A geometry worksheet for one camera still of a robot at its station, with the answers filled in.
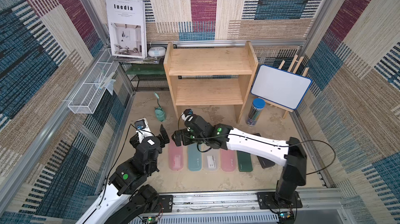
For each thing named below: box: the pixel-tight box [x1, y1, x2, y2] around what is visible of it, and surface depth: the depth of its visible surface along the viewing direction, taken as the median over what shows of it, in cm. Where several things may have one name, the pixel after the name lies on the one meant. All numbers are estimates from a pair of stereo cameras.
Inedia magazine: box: [105, 0, 148, 59], surface depth 79 cm
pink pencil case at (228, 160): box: [220, 148, 237, 173], surface depth 87 cm
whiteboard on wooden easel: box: [250, 54, 314, 119], surface depth 96 cm
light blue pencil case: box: [186, 143, 203, 172], surface depth 87 cm
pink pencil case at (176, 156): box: [168, 137, 184, 171], surface depth 88 cm
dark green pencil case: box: [236, 150, 253, 172], surface depth 85 cm
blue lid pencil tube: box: [246, 97, 267, 127], surface depth 91 cm
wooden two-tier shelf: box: [163, 41, 259, 124], surface depth 80 cm
